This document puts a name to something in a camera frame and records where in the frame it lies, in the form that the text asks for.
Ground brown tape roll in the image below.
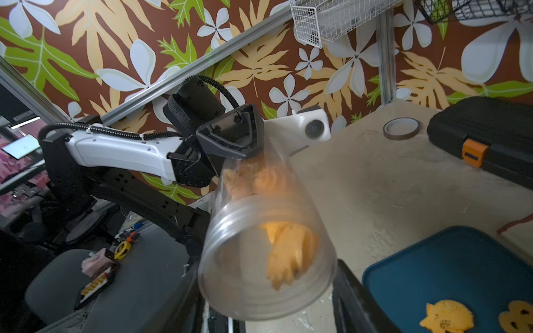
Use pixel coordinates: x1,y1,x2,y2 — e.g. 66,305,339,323
383,117,420,141

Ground orange fish cookie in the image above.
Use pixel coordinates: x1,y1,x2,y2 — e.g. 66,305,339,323
419,300,475,333

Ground round pretzel cookie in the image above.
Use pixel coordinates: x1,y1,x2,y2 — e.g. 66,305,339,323
498,301,532,333

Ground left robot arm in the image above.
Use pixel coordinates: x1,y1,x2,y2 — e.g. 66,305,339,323
37,75,265,259

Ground clear jar orange cookies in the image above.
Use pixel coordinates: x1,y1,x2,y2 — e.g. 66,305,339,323
198,140,337,321

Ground black tool case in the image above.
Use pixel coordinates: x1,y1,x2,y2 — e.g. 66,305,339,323
427,97,532,190

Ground teal plastic tray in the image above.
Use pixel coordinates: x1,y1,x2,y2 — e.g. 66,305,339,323
362,226,532,332

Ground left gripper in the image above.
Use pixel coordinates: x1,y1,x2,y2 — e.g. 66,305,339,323
167,104,265,187

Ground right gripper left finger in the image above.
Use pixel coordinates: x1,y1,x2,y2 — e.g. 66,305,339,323
160,262,205,332

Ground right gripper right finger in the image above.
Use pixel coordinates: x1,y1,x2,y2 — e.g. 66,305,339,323
332,259,400,333

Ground white wire basket left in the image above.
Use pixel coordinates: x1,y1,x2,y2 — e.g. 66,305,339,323
290,0,399,49

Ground black wire basket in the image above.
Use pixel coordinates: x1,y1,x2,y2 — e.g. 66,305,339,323
414,0,532,24

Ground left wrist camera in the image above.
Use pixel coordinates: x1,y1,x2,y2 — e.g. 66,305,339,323
264,105,331,155

